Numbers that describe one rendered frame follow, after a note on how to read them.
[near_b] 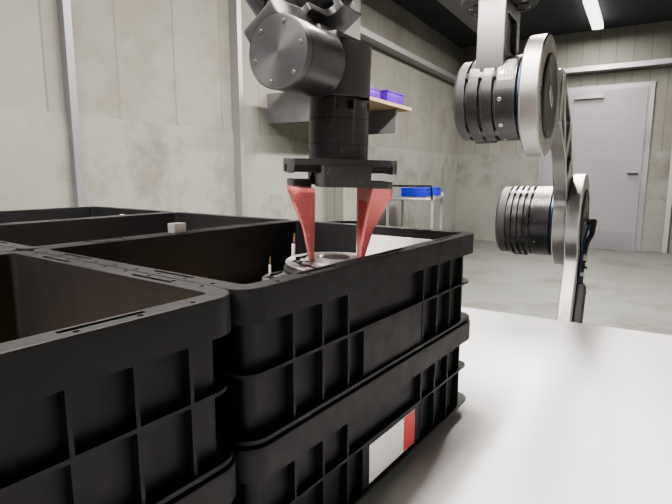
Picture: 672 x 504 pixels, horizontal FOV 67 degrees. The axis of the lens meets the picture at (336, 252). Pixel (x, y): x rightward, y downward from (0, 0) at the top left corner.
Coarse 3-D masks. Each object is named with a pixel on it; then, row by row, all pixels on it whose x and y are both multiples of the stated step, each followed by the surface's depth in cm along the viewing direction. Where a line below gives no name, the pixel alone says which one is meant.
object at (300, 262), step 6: (318, 252) 55; (288, 258) 51; (294, 258) 51; (300, 258) 52; (306, 258) 51; (288, 264) 49; (294, 264) 48; (300, 264) 50; (306, 264) 49; (312, 264) 49; (318, 264) 49; (294, 270) 48; (300, 270) 47
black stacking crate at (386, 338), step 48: (192, 240) 63; (240, 240) 69; (288, 240) 77; (336, 240) 74; (384, 288) 47; (432, 288) 56; (240, 336) 34; (288, 336) 36; (336, 336) 41; (384, 336) 47; (432, 336) 55; (240, 384) 34; (288, 384) 37; (336, 384) 42; (240, 432) 35
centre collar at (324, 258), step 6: (324, 252) 52; (330, 252) 52; (336, 252) 52; (342, 252) 53; (318, 258) 49; (324, 258) 49; (330, 258) 52; (336, 258) 52; (342, 258) 52; (348, 258) 51; (354, 258) 50; (324, 264) 48
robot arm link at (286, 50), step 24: (336, 0) 45; (264, 24) 39; (288, 24) 38; (312, 24) 40; (336, 24) 47; (264, 48) 40; (288, 48) 39; (312, 48) 38; (336, 48) 41; (264, 72) 40; (288, 72) 39; (312, 72) 39; (336, 72) 42; (312, 96) 43
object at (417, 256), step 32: (256, 224) 73; (288, 224) 77; (320, 224) 76; (352, 224) 73; (64, 256) 44; (384, 256) 45; (416, 256) 50; (448, 256) 56; (224, 288) 32; (256, 288) 32; (288, 288) 34; (320, 288) 37; (352, 288) 41; (256, 320) 32
